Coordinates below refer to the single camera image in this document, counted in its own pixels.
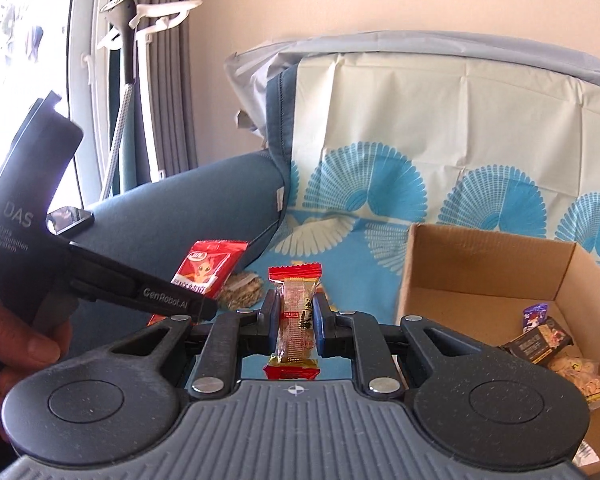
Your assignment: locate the clear-wrapped nut brittle block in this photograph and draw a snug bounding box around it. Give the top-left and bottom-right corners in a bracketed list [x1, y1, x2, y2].
[218, 271, 263, 311]

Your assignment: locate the small red-end cake bar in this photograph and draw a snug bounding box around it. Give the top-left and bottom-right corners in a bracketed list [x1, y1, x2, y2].
[264, 262, 322, 380]

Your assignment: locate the red spicy snack packet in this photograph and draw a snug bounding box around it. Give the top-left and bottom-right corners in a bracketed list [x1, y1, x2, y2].
[171, 240, 249, 300]

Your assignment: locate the purple milk candy packet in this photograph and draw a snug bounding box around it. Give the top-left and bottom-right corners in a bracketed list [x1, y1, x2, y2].
[522, 302, 548, 333]

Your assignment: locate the dark brown cracker packet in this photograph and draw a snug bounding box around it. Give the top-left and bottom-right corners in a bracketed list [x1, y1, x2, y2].
[500, 316, 573, 366]

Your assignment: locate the clear bag of cookies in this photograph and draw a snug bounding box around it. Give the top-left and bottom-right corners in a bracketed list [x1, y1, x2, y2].
[548, 356, 600, 411]

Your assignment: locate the yellow snack packet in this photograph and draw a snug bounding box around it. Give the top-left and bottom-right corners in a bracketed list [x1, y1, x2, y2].
[291, 260, 339, 312]

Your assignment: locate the smartphone on sofa arm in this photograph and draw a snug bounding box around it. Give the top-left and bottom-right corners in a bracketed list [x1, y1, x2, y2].
[46, 206, 95, 238]

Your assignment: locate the person's left hand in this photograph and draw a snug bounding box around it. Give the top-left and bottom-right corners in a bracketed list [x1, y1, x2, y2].
[0, 301, 72, 442]

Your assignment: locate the open cardboard box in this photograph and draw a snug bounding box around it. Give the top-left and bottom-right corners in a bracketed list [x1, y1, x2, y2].
[381, 224, 600, 479]

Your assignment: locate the blue fan-pattern sofa cover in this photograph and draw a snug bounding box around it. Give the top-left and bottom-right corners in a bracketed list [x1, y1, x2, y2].
[252, 53, 600, 323]

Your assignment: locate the grey curtain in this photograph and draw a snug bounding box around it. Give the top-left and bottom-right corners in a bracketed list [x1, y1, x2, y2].
[114, 0, 198, 194]

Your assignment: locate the white garment steamer stand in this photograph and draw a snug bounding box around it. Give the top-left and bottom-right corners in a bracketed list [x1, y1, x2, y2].
[81, 0, 202, 200]

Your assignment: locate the grey plastic sheet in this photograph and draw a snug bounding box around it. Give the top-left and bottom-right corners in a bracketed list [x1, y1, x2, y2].
[223, 29, 600, 149]

